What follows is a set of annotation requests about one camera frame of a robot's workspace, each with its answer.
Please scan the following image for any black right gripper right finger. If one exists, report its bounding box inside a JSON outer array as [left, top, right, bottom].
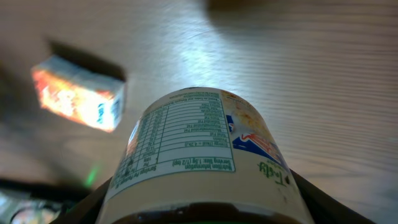
[[290, 170, 375, 224]]

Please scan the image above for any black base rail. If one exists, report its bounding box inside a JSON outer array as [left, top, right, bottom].
[[0, 177, 91, 224]]

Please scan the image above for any orange snack packet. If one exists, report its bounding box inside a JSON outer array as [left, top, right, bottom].
[[31, 55, 125, 133]]

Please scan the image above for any green lid jar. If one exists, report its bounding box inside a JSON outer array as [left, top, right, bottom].
[[97, 88, 313, 223]]

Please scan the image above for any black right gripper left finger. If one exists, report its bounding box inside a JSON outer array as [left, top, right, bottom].
[[50, 178, 111, 224]]

